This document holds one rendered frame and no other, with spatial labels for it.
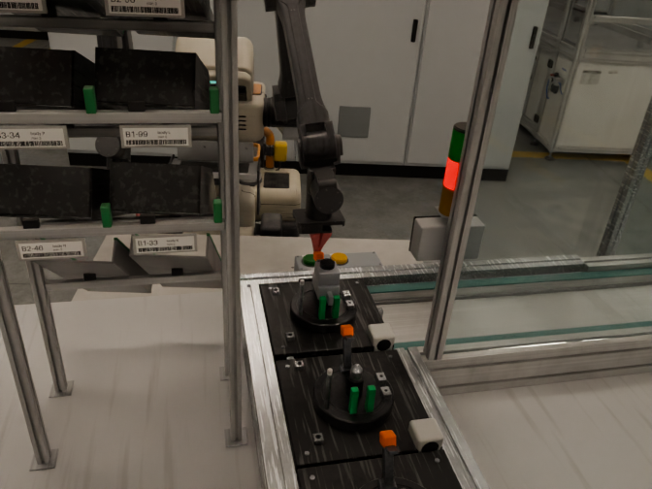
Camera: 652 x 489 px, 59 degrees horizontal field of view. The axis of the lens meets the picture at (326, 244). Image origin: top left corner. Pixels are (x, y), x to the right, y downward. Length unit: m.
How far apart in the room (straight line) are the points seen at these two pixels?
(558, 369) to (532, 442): 0.20
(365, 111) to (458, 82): 0.66
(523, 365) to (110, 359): 0.86
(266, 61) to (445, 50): 1.19
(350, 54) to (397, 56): 0.31
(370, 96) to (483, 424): 3.17
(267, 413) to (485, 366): 0.46
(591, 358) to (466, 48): 3.08
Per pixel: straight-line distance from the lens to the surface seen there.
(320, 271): 1.16
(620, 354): 1.41
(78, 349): 1.37
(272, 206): 2.13
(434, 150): 4.35
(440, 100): 4.24
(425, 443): 0.99
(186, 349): 1.32
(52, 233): 0.87
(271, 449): 0.98
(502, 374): 1.28
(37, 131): 0.81
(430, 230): 1.03
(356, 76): 4.08
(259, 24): 4.00
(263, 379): 1.10
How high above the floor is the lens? 1.71
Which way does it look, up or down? 30 degrees down
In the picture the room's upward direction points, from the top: 4 degrees clockwise
